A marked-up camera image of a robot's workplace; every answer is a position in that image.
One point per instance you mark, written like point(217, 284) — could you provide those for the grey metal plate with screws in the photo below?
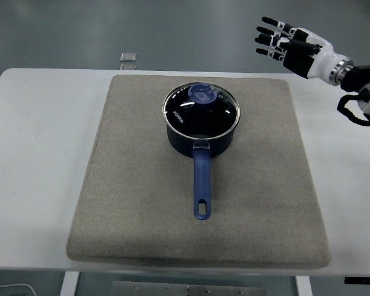
point(179, 290)

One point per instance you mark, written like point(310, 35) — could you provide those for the black control panel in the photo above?
point(362, 280)

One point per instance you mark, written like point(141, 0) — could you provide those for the glass lid with blue knob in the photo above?
point(185, 114)

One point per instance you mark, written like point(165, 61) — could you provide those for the square metal floor plate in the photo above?
point(128, 56)
point(128, 67)

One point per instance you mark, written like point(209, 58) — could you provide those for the white table leg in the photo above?
point(303, 286)
point(69, 285)

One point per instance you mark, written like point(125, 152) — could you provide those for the beige fabric mat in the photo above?
point(135, 191)

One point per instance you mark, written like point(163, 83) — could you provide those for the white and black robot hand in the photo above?
point(319, 50)

